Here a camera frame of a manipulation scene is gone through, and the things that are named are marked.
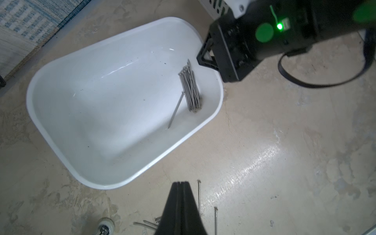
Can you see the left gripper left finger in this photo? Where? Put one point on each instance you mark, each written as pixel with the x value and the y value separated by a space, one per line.
pixel 170 223

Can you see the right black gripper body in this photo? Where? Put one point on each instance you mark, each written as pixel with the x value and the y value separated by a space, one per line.
pixel 235 46

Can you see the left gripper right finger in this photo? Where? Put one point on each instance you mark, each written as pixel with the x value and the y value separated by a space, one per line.
pixel 191 223

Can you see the steel nail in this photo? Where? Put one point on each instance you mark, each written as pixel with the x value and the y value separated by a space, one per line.
pixel 190 88
pixel 176 109
pixel 199 197
pixel 216 220

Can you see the white plastic storage box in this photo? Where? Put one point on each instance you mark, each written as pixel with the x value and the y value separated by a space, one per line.
pixel 104 109

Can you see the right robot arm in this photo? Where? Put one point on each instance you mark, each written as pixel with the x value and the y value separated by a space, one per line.
pixel 337 18

